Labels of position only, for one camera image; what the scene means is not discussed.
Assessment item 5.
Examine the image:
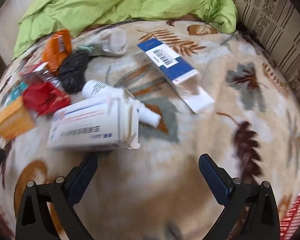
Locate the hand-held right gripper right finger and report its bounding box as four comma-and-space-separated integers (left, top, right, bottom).
199, 154, 282, 240

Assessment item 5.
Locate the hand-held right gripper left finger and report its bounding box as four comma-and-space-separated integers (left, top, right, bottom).
15, 153, 98, 240

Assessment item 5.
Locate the white medicine carton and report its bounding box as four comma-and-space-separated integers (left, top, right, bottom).
46, 92, 140, 153

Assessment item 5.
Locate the red plastic bag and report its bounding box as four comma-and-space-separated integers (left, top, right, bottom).
22, 82, 72, 116

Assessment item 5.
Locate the white plastic bottle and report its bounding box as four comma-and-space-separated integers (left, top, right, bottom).
81, 79, 162, 128

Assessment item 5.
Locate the red plastic basket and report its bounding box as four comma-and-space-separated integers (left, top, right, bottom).
277, 195, 300, 240

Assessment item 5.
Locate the orange foil packet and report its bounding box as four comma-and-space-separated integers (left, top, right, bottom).
41, 29, 73, 77

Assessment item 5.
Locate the yellow cardboard box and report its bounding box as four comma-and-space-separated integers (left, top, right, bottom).
0, 96, 37, 140

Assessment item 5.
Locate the leaf-print blanket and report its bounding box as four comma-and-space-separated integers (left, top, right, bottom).
0, 20, 300, 240

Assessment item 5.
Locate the teal small box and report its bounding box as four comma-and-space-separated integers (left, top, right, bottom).
4, 81, 29, 105

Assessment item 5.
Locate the black sock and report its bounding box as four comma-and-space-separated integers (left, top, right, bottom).
58, 49, 90, 94

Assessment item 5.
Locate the blue and white box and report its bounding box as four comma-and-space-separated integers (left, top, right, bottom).
137, 38, 200, 85

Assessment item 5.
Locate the white sock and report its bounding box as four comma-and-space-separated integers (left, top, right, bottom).
90, 28, 128, 56

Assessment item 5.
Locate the striped floral pillow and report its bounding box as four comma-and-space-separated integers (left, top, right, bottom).
227, 0, 300, 110

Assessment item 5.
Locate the green duvet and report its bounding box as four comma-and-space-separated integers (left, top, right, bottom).
12, 0, 238, 60

